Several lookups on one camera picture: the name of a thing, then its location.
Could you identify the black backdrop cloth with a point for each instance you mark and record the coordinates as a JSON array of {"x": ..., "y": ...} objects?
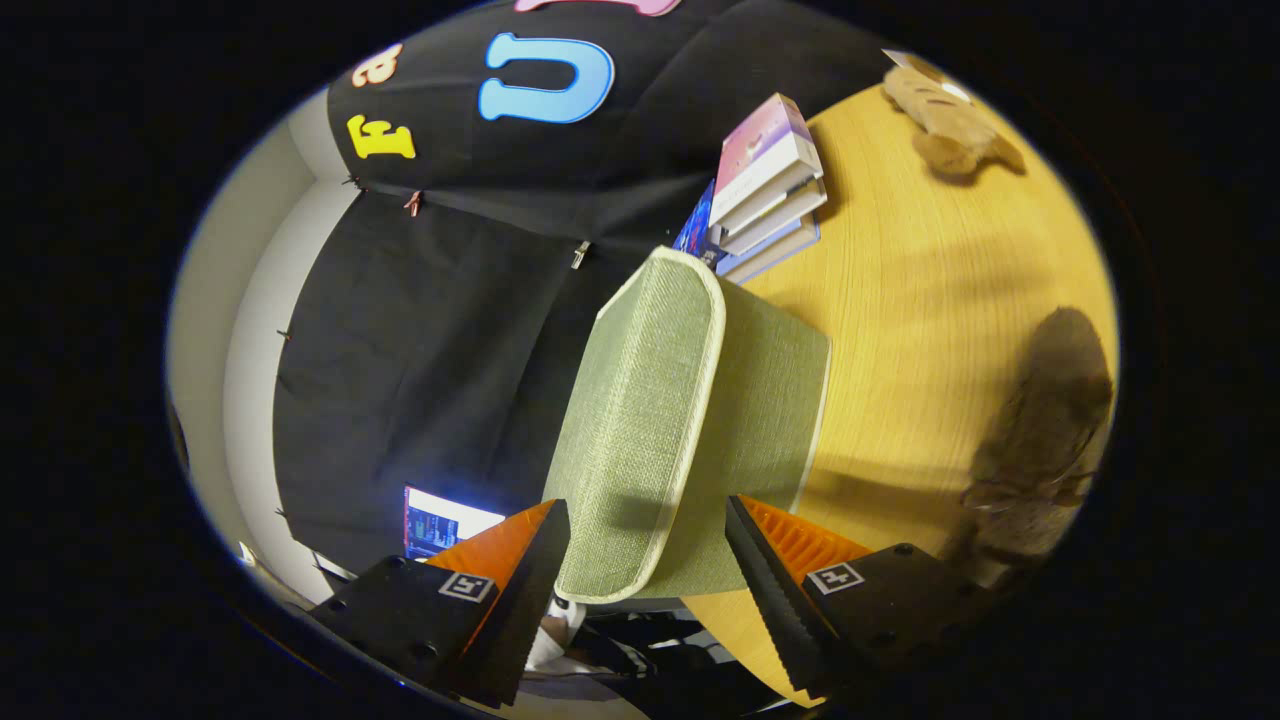
[{"x": 450, "y": 330}]

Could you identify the dark white-edged device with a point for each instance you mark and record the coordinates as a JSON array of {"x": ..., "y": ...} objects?
[{"x": 335, "y": 568}]

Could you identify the brown striped plush toy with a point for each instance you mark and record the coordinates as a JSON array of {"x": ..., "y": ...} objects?
[{"x": 940, "y": 115}]

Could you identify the pink cover book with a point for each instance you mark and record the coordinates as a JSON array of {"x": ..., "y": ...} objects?
[{"x": 760, "y": 150}]

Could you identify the light blue book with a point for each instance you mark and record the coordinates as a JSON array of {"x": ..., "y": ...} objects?
[{"x": 770, "y": 262}]

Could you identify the white paperback book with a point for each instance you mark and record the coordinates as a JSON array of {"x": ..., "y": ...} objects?
[{"x": 775, "y": 222}]

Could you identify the dark blue book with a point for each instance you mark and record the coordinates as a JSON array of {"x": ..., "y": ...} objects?
[{"x": 697, "y": 228}]

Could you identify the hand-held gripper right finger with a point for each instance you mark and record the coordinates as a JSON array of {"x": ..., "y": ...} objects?
[{"x": 770, "y": 590}]

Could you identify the brown fuzzy shoe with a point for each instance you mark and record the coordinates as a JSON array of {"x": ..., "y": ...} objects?
[{"x": 1050, "y": 420}]

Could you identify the small silver clip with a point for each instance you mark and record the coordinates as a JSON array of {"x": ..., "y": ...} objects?
[{"x": 581, "y": 253}]

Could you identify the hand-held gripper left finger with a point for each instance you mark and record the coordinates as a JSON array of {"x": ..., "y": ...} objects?
[{"x": 525, "y": 590}]

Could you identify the lit computer monitor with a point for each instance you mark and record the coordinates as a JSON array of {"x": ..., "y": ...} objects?
[{"x": 445, "y": 525}]

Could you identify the small red clip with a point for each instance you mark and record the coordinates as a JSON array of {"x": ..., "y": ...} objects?
[{"x": 412, "y": 203}]

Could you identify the green fabric storage box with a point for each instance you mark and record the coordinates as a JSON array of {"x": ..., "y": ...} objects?
[{"x": 640, "y": 400}]

